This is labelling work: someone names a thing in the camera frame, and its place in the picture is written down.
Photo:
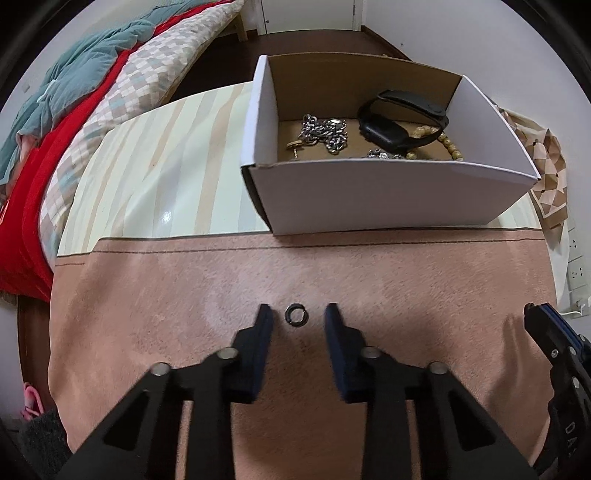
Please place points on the white power strip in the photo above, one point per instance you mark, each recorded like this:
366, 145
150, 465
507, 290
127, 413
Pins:
577, 277

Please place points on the wooden bed frame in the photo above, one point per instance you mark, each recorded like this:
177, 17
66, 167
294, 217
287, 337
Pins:
241, 27

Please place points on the pink and striped tablecloth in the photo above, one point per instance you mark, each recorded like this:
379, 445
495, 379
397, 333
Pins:
161, 286

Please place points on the white door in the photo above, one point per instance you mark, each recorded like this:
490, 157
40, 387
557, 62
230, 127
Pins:
309, 14

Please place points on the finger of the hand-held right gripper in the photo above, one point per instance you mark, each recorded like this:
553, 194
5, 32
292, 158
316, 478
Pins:
561, 325
547, 341

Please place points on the black smartwatch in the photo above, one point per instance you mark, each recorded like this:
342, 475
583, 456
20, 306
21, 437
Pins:
383, 131

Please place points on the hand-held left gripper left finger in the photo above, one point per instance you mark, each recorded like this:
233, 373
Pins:
261, 346

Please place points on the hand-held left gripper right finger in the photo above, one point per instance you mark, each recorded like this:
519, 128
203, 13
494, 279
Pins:
337, 346

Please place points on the small gold earring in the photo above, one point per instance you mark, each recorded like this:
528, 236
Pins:
294, 145

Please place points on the checkered quilt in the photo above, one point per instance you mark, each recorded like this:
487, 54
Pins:
152, 60

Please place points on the pink plastic object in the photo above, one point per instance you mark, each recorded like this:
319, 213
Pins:
31, 401

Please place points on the white cardboard box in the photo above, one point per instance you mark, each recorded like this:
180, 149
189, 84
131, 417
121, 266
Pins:
392, 198

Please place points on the beige geometric patterned scarf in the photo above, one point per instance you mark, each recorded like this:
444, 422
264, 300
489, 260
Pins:
549, 184

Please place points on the bed with red blanket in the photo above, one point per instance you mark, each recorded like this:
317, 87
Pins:
23, 221

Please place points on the teal duvet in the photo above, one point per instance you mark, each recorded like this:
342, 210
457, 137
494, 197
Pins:
69, 74

